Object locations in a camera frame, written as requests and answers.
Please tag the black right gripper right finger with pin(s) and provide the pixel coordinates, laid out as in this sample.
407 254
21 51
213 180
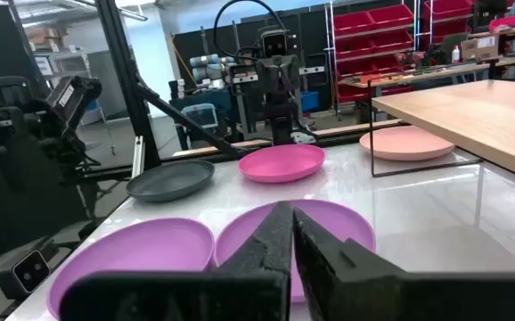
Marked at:
373 294

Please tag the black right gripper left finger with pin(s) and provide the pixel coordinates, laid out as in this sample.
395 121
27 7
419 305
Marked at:
222 298

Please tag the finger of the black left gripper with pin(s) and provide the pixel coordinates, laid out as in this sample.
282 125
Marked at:
272 82
289 82

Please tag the hot pink plate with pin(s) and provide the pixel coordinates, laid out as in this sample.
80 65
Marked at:
280 162

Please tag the pale peach plate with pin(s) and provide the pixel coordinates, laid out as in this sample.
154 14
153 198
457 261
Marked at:
404 142

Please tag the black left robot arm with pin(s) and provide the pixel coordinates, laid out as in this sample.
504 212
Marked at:
281 125

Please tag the spare black robot arm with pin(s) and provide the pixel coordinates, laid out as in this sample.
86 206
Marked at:
68 96

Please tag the wooden shelf with black legs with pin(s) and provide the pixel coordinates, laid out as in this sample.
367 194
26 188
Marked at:
484 116

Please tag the blue bin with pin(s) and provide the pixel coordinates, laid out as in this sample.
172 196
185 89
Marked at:
310 101

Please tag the teach pendant tablet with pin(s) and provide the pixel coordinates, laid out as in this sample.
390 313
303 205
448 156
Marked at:
200 117

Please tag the rack with red bins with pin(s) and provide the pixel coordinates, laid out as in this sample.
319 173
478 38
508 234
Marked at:
447 9
373 20

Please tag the dark grey plate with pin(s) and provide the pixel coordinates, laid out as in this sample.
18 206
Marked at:
170 180

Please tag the wooden workbench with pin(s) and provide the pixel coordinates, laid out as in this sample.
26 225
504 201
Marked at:
440 71

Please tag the white bottle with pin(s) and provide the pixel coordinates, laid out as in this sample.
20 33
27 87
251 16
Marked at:
455 54

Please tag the silver aluminium extrusion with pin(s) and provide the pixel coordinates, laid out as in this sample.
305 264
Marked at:
138 156

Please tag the cardboard box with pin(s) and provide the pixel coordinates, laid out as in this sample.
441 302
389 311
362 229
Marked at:
478 48

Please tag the stacked cardboard boxes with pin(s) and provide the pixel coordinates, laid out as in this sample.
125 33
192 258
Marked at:
43 35

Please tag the black partition wall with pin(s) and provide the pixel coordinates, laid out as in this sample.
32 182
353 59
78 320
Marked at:
315 35

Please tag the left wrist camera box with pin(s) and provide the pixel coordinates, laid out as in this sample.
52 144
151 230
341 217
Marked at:
274 44

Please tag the black aluminium rig frame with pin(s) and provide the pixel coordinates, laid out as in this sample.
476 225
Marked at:
126 80

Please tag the table-level camera box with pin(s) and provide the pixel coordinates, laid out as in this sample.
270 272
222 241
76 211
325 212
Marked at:
31 271

